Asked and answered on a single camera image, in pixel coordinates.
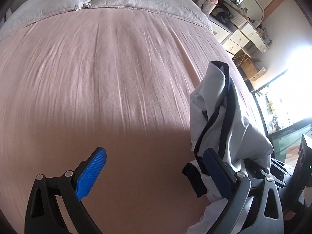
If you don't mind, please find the right pink pillow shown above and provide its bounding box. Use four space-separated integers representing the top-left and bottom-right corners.
87 0 212 30

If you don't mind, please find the white shirt with navy trim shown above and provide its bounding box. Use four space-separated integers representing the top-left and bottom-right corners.
183 61 273 233

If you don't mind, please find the pink water bottle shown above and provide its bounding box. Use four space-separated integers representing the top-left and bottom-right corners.
202 0 218 15

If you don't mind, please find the pink bed sheet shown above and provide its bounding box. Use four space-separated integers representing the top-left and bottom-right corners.
1 8 262 233

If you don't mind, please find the left pink pillow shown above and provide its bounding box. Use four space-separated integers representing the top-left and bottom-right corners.
1 0 91 39

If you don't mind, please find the cardboard box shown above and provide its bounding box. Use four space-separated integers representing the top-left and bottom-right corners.
232 53 267 92

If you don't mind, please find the pink pillow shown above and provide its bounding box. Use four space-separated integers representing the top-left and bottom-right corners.
1 0 91 39
87 0 212 30

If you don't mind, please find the white dresser with drawers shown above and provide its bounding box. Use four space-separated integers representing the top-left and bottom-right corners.
208 15 269 58

